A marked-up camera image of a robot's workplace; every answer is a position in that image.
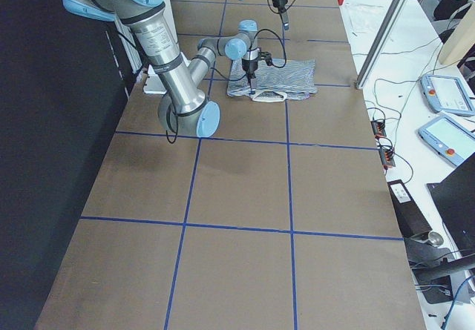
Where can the lower teach pendant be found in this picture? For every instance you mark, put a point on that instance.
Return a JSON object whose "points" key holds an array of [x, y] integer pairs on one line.
{"points": [[448, 139]]}

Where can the navy white striped polo shirt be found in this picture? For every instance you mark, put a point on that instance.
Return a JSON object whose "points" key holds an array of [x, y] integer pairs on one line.
{"points": [[294, 81]]}

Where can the aluminium frame post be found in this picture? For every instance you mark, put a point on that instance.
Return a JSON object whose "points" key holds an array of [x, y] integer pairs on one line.
{"points": [[394, 11]]}

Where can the black monitor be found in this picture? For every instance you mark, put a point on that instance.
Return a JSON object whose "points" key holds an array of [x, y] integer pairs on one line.
{"points": [[440, 274]]}

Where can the teach pendant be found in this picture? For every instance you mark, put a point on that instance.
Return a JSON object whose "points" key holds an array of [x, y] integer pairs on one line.
{"points": [[446, 94], [448, 139]]}

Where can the clear plastic sheet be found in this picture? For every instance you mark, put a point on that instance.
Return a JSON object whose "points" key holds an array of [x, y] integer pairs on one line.
{"points": [[365, 18]]}

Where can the black power adapter box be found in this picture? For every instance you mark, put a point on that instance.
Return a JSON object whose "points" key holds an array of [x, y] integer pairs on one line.
{"points": [[412, 222]]}

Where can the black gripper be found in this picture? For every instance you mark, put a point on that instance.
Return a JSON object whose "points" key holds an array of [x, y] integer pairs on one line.
{"points": [[249, 66], [278, 2]]}

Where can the upper teach pendant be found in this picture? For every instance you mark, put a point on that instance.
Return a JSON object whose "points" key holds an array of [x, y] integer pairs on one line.
{"points": [[446, 94]]}

